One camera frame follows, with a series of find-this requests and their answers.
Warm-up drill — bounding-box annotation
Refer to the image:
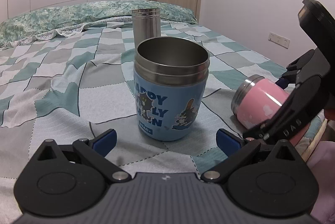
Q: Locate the white wall socket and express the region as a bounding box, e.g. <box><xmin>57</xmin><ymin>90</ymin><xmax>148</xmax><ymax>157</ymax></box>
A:
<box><xmin>268</xmin><ymin>32</ymin><xmax>290</xmax><ymax>49</ymax></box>

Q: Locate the blue cartoon steel cup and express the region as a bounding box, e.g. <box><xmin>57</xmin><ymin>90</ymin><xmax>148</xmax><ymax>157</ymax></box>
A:
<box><xmin>133</xmin><ymin>37</ymin><xmax>210</xmax><ymax>141</ymax></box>

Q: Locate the plain stainless steel cup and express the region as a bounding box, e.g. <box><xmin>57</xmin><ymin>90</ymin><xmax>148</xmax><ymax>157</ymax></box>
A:
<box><xmin>132</xmin><ymin>8</ymin><xmax>161</xmax><ymax>48</ymax></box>

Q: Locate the pink steel cup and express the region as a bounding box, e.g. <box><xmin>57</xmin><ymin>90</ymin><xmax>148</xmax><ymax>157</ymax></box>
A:
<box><xmin>231</xmin><ymin>74</ymin><xmax>311</xmax><ymax>146</ymax></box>

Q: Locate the checkered green bed sheet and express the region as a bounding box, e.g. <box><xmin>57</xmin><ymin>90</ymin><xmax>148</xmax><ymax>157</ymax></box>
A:
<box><xmin>1</xmin><ymin>17</ymin><xmax>285</xmax><ymax>223</ymax></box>

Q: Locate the green floral quilt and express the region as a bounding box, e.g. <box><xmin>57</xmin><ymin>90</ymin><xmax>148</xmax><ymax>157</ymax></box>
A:
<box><xmin>1</xmin><ymin>0</ymin><xmax>198</xmax><ymax>49</ymax></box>

